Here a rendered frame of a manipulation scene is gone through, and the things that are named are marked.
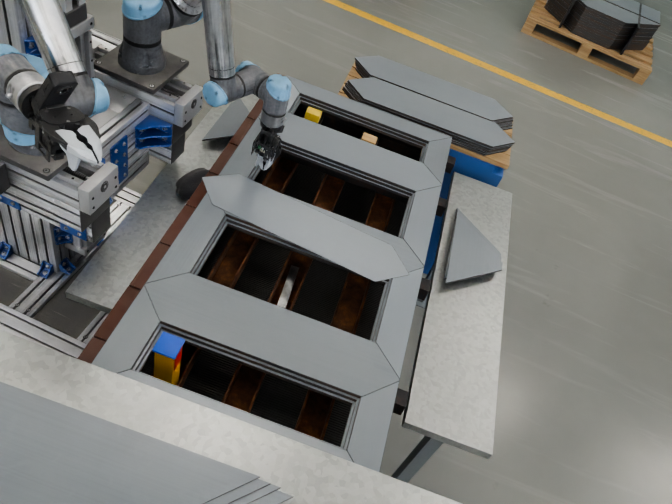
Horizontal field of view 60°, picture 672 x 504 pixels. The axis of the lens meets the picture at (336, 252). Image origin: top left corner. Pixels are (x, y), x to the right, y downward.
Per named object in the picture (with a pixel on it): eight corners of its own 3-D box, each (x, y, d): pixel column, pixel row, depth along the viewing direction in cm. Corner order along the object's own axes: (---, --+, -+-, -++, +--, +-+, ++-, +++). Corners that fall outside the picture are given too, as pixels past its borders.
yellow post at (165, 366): (178, 380, 162) (182, 343, 148) (170, 396, 158) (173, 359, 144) (161, 374, 162) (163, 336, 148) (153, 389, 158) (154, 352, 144)
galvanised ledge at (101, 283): (273, 102, 263) (274, 97, 261) (129, 321, 173) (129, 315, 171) (232, 87, 264) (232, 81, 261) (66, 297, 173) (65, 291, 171)
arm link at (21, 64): (22, 73, 121) (16, 36, 115) (49, 103, 117) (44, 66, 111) (-18, 82, 116) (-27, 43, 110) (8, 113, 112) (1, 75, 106)
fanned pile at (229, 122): (265, 108, 254) (266, 100, 251) (231, 159, 227) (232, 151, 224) (238, 98, 254) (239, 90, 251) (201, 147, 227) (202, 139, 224)
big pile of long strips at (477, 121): (512, 117, 279) (518, 107, 274) (508, 165, 251) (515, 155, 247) (356, 59, 279) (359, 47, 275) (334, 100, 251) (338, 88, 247)
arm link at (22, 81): (46, 69, 112) (1, 73, 106) (59, 82, 110) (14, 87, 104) (46, 103, 116) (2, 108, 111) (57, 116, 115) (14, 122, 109)
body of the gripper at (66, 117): (88, 156, 111) (56, 120, 116) (92, 118, 106) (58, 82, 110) (48, 165, 106) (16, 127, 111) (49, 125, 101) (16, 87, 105)
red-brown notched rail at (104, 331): (283, 88, 252) (286, 76, 248) (69, 414, 140) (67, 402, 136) (275, 85, 252) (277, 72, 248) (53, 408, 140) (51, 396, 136)
